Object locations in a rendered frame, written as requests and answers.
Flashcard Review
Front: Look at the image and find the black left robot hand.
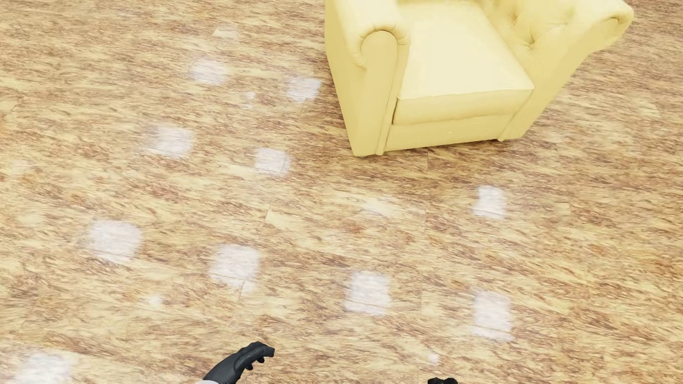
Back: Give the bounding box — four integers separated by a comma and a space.
203, 342, 276, 384

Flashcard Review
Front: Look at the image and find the yellow armchair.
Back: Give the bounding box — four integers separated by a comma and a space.
324, 0, 635, 158

